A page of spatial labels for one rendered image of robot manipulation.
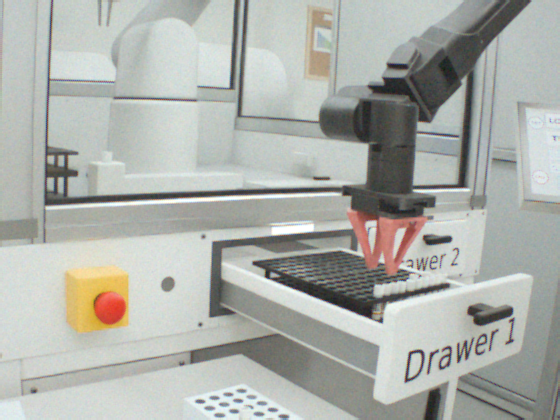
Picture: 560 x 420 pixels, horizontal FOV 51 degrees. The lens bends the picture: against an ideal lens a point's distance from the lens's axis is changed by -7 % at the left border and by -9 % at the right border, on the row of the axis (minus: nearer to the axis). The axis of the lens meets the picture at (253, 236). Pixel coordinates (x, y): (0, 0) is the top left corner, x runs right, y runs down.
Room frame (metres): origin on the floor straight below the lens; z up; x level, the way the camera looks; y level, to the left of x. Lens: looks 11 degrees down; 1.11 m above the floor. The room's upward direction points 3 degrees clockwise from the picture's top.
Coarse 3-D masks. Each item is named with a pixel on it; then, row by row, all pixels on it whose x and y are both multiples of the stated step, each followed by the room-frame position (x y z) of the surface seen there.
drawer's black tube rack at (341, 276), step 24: (264, 264) 0.87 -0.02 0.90; (288, 264) 0.88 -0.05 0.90; (312, 264) 0.88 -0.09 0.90; (336, 264) 0.89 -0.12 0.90; (360, 264) 0.91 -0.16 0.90; (384, 264) 0.91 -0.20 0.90; (312, 288) 0.80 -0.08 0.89; (336, 288) 0.76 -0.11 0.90; (360, 288) 0.77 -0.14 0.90; (360, 312) 0.73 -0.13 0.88
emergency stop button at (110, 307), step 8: (104, 296) 0.69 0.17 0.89; (112, 296) 0.70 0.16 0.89; (120, 296) 0.70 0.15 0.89; (96, 304) 0.69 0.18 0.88; (104, 304) 0.69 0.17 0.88; (112, 304) 0.69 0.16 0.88; (120, 304) 0.70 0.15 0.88; (96, 312) 0.69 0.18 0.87; (104, 312) 0.69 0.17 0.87; (112, 312) 0.69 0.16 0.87; (120, 312) 0.70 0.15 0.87; (104, 320) 0.69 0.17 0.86; (112, 320) 0.69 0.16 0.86
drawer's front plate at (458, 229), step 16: (432, 224) 1.14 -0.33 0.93; (448, 224) 1.17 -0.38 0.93; (464, 224) 1.20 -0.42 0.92; (400, 240) 1.08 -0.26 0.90; (416, 240) 1.11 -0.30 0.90; (464, 240) 1.21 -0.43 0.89; (416, 256) 1.11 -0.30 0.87; (432, 256) 1.14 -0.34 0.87; (448, 256) 1.18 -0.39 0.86; (464, 256) 1.21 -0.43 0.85; (432, 272) 1.15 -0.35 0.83; (448, 272) 1.18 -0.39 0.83
